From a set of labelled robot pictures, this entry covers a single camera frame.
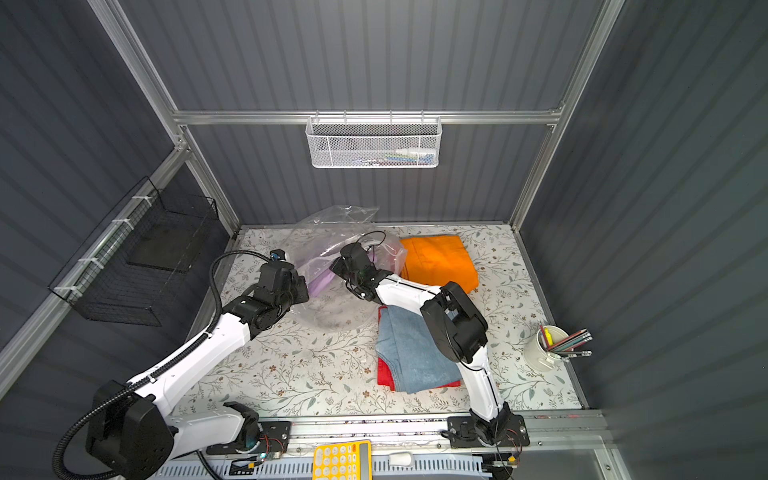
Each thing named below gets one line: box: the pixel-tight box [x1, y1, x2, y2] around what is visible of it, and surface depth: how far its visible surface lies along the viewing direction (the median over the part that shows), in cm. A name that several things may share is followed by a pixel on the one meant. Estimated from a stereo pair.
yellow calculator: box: [312, 439, 372, 480], surface depth 71 cm
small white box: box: [389, 451, 412, 467], surface depth 70 cm
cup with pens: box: [523, 325, 594, 372], surface depth 80 cm
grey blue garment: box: [376, 304, 462, 394], surface depth 80 cm
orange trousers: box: [400, 235, 479, 293], surface depth 102 cm
